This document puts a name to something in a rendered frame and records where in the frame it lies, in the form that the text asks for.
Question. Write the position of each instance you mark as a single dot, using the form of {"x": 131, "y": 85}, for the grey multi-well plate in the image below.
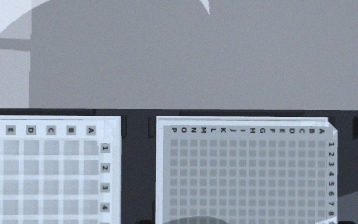
{"x": 245, "y": 170}

